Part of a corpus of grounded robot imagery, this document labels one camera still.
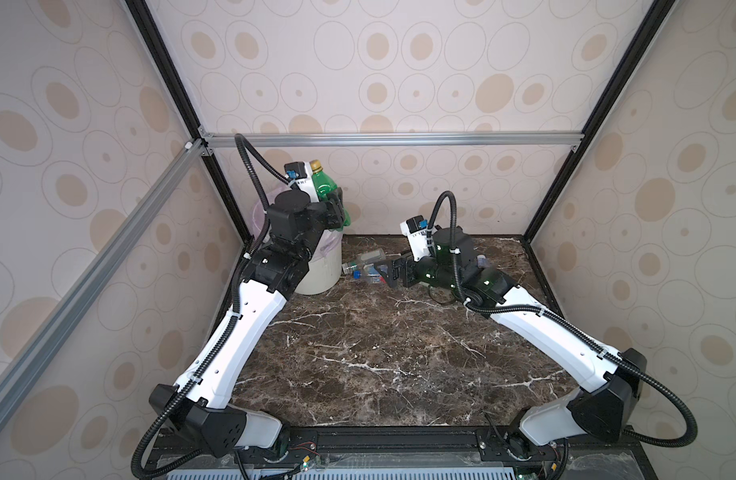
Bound black frame post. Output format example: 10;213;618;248
123;0;252;242
522;0;677;244

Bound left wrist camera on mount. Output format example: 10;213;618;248
284;161;320;203

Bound black frame post left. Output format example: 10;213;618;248
123;0;252;242

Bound clear bottle green band cap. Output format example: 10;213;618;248
342;248;386;275

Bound horizontal aluminium rail back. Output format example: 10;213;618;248
201;130;585;151

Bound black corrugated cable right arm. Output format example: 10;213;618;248
426;190;699;449

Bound white plastic waste bin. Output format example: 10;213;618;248
295;241;342;295

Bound black frame post right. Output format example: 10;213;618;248
522;0;677;244

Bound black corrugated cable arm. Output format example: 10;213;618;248
130;133;294;480
426;190;699;449

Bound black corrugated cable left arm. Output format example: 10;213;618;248
130;133;294;480

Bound Fiji bottle blue cap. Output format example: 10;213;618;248
352;266;386;284

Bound green bottle yellow cap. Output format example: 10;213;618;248
309;160;351;231

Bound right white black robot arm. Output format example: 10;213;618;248
376;216;645;458

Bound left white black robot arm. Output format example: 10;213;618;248
136;188;346;457

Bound pink bin liner bag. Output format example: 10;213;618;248
251;186;343;260

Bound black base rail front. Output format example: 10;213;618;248
166;426;656;479

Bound aluminium rail left wall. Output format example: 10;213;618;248
0;138;207;433

